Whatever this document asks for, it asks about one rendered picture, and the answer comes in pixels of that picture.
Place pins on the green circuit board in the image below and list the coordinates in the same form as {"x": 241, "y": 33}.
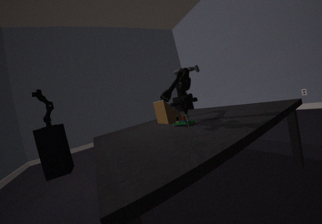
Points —
{"x": 184, "y": 122}

